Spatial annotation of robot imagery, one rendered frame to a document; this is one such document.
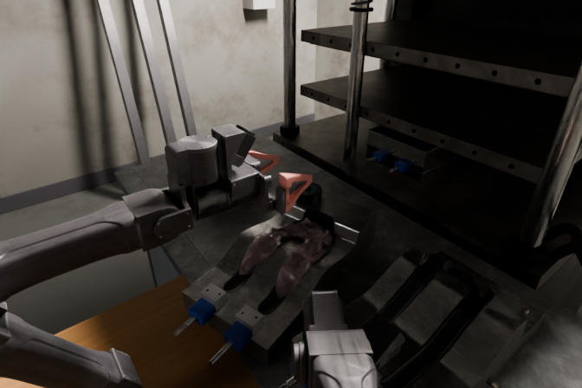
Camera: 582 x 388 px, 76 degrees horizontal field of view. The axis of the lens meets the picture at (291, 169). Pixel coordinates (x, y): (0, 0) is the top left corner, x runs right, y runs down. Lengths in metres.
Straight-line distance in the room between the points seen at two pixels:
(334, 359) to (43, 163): 2.98
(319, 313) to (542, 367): 0.59
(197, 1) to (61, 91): 1.22
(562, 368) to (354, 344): 0.65
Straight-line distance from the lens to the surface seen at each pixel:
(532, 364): 1.00
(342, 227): 1.03
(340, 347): 0.44
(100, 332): 1.02
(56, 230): 0.55
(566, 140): 1.12
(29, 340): 0.62
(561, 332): 1.10
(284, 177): 0.59
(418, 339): 0.84
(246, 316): 0.84
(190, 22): 3.30
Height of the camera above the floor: 1.52
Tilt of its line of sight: 28 degrees down
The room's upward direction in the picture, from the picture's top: straight up
